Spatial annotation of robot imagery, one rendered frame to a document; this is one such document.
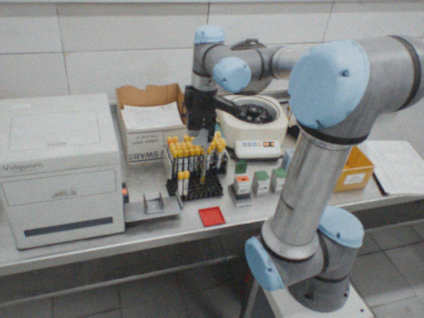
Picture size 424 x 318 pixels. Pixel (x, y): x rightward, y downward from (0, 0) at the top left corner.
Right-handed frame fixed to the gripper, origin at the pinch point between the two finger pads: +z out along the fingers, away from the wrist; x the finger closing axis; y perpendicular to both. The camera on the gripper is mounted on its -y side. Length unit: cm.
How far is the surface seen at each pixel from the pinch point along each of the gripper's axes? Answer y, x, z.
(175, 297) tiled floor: 1, -16, 105
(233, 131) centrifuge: -16.3, -17.1, 8.4
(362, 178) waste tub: -52, 11, 13
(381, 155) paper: -72, -2, 16
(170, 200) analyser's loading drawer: 12.1, 6.9, 13.7
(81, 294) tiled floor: 45, -30, 105
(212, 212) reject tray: -0.3, 11.0, 17.5
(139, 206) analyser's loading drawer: 21.5, 7.3, 13.7
